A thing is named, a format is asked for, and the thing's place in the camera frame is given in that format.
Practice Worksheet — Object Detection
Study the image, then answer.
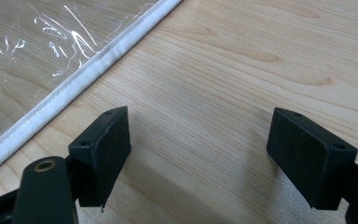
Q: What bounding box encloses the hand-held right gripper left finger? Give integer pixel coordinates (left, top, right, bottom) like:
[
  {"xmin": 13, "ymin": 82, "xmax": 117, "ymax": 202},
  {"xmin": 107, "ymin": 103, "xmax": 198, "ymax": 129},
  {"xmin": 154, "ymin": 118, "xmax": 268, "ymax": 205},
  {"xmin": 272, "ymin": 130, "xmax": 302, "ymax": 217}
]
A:
[{"xmin": 67, "ymin": 105, "xmax": 132, "ymax": 209}]

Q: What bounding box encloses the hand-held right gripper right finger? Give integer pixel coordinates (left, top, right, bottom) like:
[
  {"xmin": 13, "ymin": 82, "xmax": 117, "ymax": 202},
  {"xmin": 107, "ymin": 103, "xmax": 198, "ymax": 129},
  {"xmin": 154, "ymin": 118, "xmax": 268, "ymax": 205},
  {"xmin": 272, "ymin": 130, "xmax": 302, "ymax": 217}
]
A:
[{"xmin": 266, "ymin": 107, "xmax": 358, "ymax": 211}]

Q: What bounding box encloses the clear plastic bag white trim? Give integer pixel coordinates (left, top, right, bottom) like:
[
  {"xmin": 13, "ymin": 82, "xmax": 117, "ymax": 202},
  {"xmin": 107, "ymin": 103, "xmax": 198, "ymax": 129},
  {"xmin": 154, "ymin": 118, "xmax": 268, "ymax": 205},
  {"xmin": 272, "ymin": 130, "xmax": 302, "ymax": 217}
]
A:
[{"xmin": 0, "ymin": 0, "xmax": 183, "ymax": 183}]

